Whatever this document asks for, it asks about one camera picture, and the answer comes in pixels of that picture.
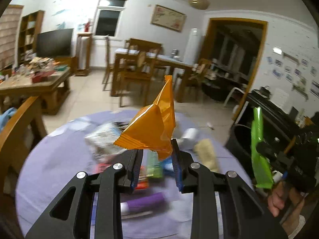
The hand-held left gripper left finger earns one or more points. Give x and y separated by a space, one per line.
135 176

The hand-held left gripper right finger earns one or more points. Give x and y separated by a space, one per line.
177 169

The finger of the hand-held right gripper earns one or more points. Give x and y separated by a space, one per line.
268 150

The green snack wrapper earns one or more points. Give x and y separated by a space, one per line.
259 159

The black trash bin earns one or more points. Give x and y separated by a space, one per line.
238 149

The orange snack wrapper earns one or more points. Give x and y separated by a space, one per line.
149 127

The person's right forearm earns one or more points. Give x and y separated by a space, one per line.
295 226

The person's right hand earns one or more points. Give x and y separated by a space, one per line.
279 201

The red packet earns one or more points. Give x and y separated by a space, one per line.
143 179

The green packet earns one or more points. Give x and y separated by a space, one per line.
154 169

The purple tube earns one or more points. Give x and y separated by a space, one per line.
147 201

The black cabinet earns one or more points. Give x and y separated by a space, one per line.
274 119

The beige cloth roll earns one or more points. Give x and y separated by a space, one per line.
206 154

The white paper roll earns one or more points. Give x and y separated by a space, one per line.
189 137

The white printed packet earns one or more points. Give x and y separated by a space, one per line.
104 139

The small white floor scrap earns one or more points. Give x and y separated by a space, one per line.
210 125

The white chair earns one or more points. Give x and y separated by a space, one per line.
233 92

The purple tablecloth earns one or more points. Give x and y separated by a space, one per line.
62 159

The dark low cabinet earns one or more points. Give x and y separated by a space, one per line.
219 84

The wooden dining chair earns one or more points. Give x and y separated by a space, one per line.
197 77
135 74
108 62

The wooden dining table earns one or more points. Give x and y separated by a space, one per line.
172 64

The metal kettle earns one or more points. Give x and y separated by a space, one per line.
176 54

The white standing air conditioner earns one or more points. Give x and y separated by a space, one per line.
192 46

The green box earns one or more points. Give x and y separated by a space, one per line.
61 67

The wooden television stand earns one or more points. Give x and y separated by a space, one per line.
66 64

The narrow wooden cabinet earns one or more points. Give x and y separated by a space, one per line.
84 54

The red box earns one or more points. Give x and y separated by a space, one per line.
42 76

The wooden coffee table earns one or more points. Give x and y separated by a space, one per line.
30 89

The blue cloth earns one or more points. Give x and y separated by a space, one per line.
6 118

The pile of small clutter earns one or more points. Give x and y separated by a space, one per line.
37 64

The large framed picture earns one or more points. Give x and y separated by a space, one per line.
168 18

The black television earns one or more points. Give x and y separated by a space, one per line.
54 42

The window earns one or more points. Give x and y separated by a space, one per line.
107 17

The wooden bookshelf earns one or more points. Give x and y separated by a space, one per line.
30 34

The beige roller blind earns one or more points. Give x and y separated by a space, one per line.
8 34

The group of wall photos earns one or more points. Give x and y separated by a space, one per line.
299 77

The wooden door frame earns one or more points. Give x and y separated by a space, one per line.
264 54

